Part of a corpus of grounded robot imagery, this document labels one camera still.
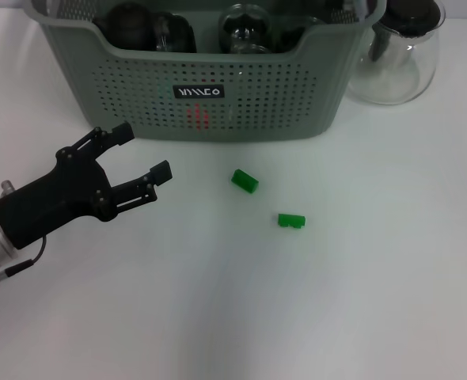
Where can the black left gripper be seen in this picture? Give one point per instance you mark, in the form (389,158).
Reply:
(61,198)

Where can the grey perforated storage bin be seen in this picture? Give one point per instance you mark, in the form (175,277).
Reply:
(217,118)

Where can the green sloped brick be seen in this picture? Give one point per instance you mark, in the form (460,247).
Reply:
(244,181)

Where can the small silver wrist plug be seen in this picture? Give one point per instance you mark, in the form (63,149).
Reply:
(8,188)

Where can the dark clay teapot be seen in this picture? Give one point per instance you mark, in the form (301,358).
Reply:
(128,25)

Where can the green notched brick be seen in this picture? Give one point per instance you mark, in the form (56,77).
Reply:
(292,221)

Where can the glass teapot black lid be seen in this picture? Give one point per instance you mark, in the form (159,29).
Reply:
(392,79)

